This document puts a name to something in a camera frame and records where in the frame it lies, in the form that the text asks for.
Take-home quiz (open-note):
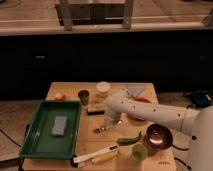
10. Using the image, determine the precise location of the grey blue sponge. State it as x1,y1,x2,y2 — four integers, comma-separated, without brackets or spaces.
51,116,67,136

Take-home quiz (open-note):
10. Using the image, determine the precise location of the white lidded jar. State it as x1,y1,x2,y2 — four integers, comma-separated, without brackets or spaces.
96,81,110,97

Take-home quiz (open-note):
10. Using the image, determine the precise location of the wooden brush block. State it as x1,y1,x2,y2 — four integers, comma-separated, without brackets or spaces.
87,104,105,115

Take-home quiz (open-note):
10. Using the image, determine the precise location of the wooden stool frame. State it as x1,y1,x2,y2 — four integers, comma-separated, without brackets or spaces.
55,0,134,31

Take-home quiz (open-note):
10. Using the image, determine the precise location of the grey triangular cloth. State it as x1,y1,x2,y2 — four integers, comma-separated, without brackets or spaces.
127,85,145,97

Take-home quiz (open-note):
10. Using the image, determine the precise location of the green plastic tray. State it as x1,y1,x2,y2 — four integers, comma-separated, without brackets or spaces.
19,100,81,160

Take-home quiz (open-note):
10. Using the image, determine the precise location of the yellow corn cob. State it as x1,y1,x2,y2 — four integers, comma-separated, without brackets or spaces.
91,151,119,164

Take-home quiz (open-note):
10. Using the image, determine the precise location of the dark purple bowl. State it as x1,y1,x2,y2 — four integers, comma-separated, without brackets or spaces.
145,124,173,150

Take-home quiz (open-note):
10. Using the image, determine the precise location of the orange bowl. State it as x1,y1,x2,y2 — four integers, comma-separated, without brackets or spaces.
127,97,152,121

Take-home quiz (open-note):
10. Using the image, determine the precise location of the light green cup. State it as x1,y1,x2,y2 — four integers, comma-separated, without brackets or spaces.
132,144,148,162

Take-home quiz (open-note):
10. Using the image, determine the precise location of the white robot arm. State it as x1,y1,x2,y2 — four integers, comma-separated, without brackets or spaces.
104,96,213,171

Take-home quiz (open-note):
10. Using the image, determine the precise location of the black power cable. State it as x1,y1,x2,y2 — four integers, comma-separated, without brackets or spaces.
171,143,191,152

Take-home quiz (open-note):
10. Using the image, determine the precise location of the dark metal cup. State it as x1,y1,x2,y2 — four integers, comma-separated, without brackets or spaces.
78,90,89,106

